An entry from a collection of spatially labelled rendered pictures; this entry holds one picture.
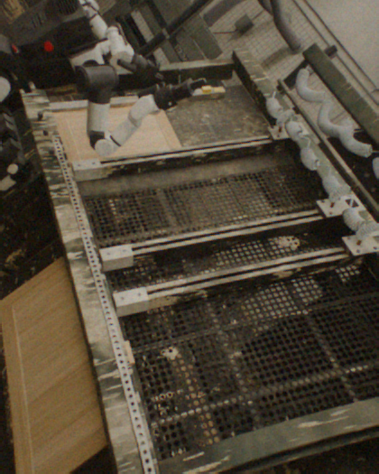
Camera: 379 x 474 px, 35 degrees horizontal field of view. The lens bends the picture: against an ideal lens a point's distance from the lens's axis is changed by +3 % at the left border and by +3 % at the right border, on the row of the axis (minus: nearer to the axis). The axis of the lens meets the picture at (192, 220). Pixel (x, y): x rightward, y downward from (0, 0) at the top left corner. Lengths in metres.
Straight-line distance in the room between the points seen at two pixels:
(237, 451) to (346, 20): 7.43
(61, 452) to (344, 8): 7.50
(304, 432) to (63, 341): 1.07
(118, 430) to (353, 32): 7.36
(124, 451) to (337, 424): 0.69
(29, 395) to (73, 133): 1.22
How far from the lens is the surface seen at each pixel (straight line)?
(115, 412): 2.05
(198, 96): 3.32
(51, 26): 2.52
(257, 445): 2.06
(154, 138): 3.01
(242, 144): 2.97
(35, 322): 2.78
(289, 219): 2.65
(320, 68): 3.73
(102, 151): 2.55
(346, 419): 2.18
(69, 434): 2.47
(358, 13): 8.91
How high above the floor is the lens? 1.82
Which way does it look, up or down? 13 degrees down
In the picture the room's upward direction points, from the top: 54 degrees clockwise
